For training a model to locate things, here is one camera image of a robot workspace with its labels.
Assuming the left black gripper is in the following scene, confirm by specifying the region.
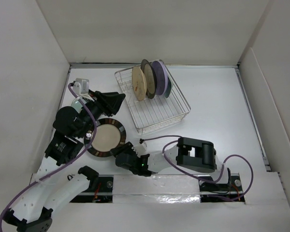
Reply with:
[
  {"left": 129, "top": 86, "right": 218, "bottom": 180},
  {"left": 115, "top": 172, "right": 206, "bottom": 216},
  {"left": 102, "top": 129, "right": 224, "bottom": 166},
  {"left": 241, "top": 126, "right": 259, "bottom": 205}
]
[{"left": 76, "top": 88, "right": 125, "bottom": 138}]

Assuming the rectangular light green plate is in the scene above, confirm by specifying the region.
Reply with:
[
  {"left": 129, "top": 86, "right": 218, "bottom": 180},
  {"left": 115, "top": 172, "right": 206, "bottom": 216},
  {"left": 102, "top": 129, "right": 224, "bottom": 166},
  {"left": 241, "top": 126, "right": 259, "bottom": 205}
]
[{"left": 163, "top": 77, "right": 173, "bottom": 98}]

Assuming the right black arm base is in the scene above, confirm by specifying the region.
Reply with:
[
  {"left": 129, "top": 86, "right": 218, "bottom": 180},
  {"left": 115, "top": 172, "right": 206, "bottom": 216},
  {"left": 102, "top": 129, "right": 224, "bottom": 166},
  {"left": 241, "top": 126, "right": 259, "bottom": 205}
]
[{"left": 199, "top": 174, "right": 244, "bottom": 203}]

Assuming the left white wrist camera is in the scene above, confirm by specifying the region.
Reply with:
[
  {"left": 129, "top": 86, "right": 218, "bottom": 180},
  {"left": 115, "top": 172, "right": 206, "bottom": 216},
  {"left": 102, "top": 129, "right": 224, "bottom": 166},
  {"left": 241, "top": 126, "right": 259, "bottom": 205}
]
[{"left": 72, "top": 78, "right": 90, "bottom": 99}]

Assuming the metal wire dish rack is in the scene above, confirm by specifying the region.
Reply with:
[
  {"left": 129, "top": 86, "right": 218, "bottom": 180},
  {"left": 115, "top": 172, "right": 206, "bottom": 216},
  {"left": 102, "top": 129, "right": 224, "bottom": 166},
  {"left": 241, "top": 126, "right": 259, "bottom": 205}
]
[{"left": 115, "top": 67, "right": 191, "bottom": 134}]

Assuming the round light green plate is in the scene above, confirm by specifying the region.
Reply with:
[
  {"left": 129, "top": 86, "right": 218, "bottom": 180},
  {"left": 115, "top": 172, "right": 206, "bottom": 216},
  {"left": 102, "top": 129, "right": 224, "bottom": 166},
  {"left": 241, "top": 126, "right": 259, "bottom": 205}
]
[{"left": 71, "top": 97, "right": 83, "bottom": 113}]

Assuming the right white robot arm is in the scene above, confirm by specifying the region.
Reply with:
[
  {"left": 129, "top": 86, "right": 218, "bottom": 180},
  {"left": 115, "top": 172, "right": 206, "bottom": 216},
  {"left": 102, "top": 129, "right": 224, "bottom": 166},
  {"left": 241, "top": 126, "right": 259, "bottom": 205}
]
[{"left": 110, "top": 135, "right": 231, "bottom": 190}]

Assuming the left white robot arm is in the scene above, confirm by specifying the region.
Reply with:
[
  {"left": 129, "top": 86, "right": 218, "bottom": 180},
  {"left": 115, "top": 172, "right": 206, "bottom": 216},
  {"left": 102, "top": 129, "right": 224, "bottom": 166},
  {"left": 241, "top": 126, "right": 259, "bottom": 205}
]
[{"left": 0, "top": 91, "right": 126, "bottom": 232}]

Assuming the striped rim beige plate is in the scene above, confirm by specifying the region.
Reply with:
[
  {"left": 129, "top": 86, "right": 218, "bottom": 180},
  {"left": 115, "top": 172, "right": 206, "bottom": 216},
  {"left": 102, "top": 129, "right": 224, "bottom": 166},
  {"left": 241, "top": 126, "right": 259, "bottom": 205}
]
[{"left": 87, "top": 118, "right": 127, "bottom": 158}]

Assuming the brown rimmed deep plate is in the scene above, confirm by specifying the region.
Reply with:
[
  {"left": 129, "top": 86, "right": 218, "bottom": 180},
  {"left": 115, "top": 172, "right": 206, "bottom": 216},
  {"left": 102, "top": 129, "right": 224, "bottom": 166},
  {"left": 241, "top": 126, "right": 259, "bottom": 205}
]
[{"left": 141, "top": 59, "right": 157, "bottom": 99}]

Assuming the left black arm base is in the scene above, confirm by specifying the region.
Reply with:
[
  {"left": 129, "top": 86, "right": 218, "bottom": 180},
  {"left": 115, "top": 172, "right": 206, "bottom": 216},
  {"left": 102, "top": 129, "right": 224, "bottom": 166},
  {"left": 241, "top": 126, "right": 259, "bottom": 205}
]
[{"left": 70, "top": 175, "right": 114, "bottom": 203}]

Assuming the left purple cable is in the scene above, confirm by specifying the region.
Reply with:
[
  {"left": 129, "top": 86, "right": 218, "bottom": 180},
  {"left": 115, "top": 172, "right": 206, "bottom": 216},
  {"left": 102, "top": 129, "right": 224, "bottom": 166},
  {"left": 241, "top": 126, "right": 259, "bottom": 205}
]
[{"left": 0, "top": 82, "right": 98, "bottom": 232}]

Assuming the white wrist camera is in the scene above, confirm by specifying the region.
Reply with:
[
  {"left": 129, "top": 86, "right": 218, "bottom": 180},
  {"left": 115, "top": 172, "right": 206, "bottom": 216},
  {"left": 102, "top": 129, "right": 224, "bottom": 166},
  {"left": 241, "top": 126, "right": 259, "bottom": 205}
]
[
  {"left": 72, "top": 78, "right": 90, "bottom": 99},
  {"left": 134, "top": 139, "right": 147, "bottom": 154}
]

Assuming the beige bird pattern plate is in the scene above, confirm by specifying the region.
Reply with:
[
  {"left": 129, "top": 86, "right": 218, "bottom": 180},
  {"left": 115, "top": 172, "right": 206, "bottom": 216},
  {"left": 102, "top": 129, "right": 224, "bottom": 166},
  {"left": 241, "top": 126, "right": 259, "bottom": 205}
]
[{"left": 132, "top": 66, "right": 147, "bottom": 101}]

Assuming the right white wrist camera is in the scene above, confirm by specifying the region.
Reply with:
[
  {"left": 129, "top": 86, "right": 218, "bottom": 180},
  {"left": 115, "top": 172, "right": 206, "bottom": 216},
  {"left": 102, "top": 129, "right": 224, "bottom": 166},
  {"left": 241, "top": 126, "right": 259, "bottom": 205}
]
[{"left": 134, "top": 139, "right": 147, "bottom": 154}]

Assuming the purple cable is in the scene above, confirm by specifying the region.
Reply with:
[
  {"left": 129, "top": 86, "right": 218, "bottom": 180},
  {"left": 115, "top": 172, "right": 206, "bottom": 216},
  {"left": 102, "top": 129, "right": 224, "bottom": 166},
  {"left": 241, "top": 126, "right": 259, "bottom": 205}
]
[
  {"left": 0, "top": 82, "right": 98, "bottom": 232},
  {"left": 139, "top": 135, "right": 254, "bottom": 202}
]

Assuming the purple round plate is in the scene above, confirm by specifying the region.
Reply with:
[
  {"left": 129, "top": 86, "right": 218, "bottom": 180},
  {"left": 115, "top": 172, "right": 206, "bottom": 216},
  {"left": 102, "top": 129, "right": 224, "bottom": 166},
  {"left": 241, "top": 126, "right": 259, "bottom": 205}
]
[{"left": 152, "top": 60, "right": 168, "bottom": 96}]

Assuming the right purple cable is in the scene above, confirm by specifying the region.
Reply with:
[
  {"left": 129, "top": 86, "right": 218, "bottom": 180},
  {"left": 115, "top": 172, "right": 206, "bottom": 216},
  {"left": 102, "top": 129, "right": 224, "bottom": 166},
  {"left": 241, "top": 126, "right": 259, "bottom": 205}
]
[{"left": 139, "top": 135, "right": 254, "bottom": 202}]

